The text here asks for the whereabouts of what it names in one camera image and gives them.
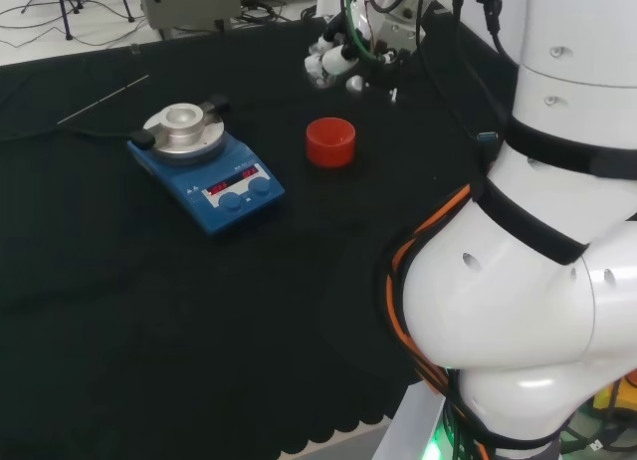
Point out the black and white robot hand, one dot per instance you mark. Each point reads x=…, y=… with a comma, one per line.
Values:
x=393, y=37

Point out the clear glass round-bottom flask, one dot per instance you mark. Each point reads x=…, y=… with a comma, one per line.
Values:
x=318, y=71

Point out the heater with blue base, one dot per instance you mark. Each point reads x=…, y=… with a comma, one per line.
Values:
x=219, y=191

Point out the grey metal control box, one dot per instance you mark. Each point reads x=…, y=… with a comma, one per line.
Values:
x=189, y=2

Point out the small clear cloth clip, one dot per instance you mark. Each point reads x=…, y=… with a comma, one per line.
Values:
x=136, y=49

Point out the dark tripod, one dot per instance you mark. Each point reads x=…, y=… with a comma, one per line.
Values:
x=67, y=2

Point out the black bench cloth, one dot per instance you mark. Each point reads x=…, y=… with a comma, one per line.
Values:
x=199, y=305

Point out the yellow stop button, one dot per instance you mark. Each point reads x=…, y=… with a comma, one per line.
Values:
x=604, y=397

